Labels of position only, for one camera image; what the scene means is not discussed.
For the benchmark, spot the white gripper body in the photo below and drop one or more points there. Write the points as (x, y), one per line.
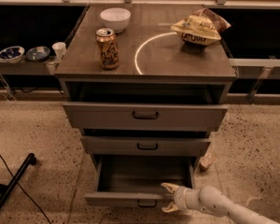
(179, 197)

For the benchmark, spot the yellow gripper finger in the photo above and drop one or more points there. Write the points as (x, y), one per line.
(172, 188)
(171, 207)

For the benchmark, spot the grey bottom drawer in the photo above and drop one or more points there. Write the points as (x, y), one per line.
(135, 181)

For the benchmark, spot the grey drawer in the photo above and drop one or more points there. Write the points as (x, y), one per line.
(189, 118)
(142, 146)
(135, 181)

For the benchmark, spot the grey middle drawer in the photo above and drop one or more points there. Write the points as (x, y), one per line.
(142, 146)

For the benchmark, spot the grey drawer cabinet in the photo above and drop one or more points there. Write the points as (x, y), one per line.
(155, 67)

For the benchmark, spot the grey top drawer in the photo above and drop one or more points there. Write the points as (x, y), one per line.
(189, 118)

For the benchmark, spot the cabinet caster wheel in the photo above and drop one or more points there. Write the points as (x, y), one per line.
(206, 161)

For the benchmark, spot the gold soda can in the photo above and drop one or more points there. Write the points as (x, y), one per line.
(108, 48)

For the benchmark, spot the yellow chip bag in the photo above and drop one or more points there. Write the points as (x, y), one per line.
(203, 27)

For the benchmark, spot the black stand leg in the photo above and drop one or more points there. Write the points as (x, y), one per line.
(5, 190)

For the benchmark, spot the white bowl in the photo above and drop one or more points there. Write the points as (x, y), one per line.
(116, 18)

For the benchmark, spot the white paper cup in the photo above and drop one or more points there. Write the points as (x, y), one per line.
(59, 49)

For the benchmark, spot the blue shallow bowl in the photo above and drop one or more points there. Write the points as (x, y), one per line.
(38, 54)

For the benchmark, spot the blue patterned bowl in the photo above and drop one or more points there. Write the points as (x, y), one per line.
(12, 54)

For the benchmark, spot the grey side shelf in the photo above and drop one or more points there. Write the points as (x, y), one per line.
(27, 68)

